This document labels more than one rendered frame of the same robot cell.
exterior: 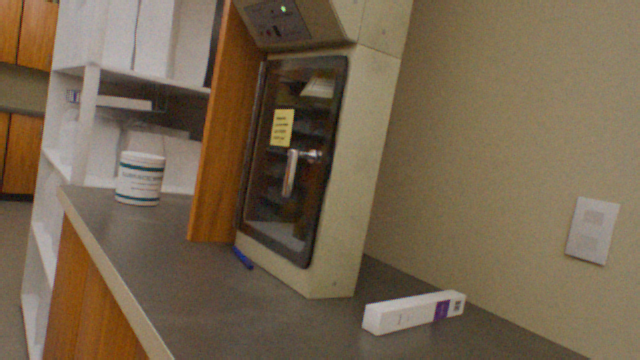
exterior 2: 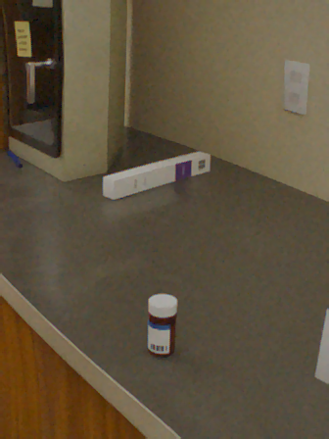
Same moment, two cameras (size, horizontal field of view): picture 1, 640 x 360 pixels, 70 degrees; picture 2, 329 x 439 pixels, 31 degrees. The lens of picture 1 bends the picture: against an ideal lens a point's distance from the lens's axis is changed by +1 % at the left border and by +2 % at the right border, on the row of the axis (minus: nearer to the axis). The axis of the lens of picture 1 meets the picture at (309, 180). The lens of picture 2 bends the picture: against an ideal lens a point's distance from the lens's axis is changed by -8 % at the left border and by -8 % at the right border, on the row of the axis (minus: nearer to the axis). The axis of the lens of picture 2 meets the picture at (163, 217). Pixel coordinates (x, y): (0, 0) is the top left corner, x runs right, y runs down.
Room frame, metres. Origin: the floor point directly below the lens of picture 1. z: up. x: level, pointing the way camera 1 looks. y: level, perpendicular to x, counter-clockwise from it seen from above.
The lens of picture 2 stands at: (-0.43, -0.21, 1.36)
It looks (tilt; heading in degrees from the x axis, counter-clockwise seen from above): 22 degrees down; 358
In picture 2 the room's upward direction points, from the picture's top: 2 degrees clockwise
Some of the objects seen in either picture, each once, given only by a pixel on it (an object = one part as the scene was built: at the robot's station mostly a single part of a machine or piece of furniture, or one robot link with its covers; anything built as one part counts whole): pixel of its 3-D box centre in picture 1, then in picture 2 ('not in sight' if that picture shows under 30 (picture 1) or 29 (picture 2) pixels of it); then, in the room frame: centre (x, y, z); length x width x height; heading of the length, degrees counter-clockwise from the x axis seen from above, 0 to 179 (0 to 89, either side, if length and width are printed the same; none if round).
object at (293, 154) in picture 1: (298, 173); (37, 80); (0.83, 0.02, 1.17); 0.05 x 0.03 x 0.10; 126
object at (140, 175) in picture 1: (140, 178); not in sight; (1.40, 0.52, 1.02); 0.13 x 0.13 x 0.15
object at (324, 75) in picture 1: (284, 154); (29, 64); (0.94, 0.06, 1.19); 0.30 x 0.01 x 0.40; 36
